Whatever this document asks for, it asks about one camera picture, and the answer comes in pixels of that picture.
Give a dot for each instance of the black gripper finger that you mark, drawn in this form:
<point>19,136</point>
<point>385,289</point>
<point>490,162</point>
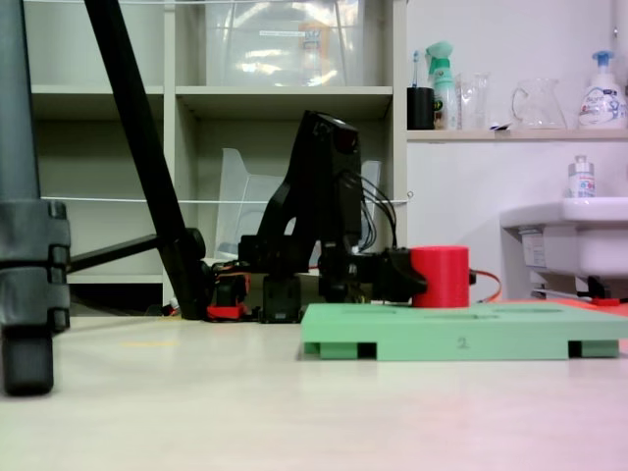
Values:
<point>472,277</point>
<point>414,276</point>

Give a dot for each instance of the red cylinder block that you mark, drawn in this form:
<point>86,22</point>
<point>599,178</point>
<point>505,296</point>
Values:
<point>441,277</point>

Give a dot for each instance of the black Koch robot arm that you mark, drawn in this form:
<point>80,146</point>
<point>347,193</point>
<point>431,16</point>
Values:
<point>319,196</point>

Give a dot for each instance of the red arm base clamp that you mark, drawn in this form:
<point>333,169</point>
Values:
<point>225,312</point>

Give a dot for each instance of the green shape sorting board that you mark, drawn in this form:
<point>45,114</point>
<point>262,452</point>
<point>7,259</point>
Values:
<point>461,331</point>

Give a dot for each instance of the white sink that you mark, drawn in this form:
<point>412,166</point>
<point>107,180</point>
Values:
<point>579,235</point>

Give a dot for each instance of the clear sanitizer bottle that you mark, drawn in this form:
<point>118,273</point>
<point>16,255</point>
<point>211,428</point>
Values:
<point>582,179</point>

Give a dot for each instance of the wooden ledge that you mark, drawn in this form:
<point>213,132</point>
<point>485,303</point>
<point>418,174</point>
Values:
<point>515,135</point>

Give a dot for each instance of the black cup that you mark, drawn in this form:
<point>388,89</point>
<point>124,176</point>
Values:
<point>420,108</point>

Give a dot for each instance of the clear plastic file tray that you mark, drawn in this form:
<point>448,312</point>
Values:
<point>240,196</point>

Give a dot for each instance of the glass beaker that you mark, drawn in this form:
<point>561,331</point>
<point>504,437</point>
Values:
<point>473,100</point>

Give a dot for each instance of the glass pitcher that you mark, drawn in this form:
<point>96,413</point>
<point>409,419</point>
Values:
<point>537,105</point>

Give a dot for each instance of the green spray bottle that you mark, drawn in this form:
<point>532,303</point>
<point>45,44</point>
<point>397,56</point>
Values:
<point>443,88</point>

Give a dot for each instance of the blue toothbrush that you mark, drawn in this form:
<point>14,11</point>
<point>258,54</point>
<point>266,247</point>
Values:
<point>415,66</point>

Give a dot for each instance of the white foam pump bottle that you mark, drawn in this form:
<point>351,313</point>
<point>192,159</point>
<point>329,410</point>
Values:
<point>601,98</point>

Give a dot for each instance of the beige shelf unit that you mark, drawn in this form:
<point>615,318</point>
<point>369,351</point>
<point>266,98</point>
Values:
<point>235,103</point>

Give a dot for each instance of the clear plastic storage box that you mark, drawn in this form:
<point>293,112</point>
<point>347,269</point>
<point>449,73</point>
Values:
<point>284,41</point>

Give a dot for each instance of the black tripod leg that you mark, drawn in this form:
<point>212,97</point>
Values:
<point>140,147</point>

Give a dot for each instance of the grey tripod leg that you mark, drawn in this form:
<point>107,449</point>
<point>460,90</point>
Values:
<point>24,221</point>

